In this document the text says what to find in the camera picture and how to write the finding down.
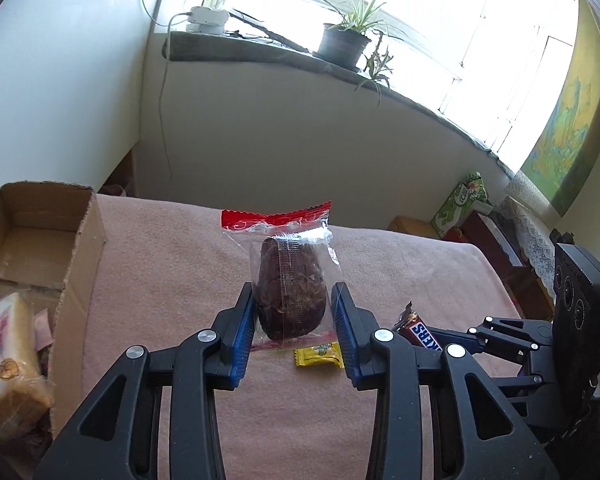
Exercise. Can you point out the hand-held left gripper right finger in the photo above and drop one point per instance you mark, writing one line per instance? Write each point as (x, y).
(342, 330)

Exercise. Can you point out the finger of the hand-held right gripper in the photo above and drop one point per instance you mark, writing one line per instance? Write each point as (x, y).
(530, 390)
(505, 332)

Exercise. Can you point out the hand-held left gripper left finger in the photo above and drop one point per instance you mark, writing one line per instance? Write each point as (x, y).
(242, 330)

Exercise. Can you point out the brown cake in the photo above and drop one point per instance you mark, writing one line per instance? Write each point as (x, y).
(290, 290)

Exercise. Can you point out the brown chocolate bar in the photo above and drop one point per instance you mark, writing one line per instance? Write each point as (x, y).
(420, 332)

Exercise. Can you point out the brown cardboard box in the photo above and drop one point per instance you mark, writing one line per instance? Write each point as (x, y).
(80, 285)

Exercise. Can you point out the sliced bread packet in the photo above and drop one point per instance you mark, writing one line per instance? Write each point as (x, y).
(5, 360)

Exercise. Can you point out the yellow wrapped candy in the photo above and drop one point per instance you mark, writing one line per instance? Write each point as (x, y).
(320, 355)

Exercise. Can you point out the white lace cloth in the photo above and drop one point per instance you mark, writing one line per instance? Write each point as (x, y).
(530, 230)

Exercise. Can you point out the dark red box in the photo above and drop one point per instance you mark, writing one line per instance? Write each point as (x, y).
(480, 240)

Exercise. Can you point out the small orange cardboard box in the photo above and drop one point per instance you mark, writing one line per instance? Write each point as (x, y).
(410, 225)

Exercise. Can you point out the green tissue box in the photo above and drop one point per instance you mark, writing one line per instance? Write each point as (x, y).
(460, 205)

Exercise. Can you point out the grey window sill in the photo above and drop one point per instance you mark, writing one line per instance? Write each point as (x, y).
(240, 50)

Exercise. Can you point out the potted spider plant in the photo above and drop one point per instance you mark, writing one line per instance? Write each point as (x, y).
(340, 45)

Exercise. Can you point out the white cabinet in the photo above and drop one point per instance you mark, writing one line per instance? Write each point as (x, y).
(55, 85)

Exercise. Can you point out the white power adapter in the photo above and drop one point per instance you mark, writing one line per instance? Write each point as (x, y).
(205, 19)

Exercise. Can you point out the yellow green wall poster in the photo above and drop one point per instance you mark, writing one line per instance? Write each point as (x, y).
(570, 125)

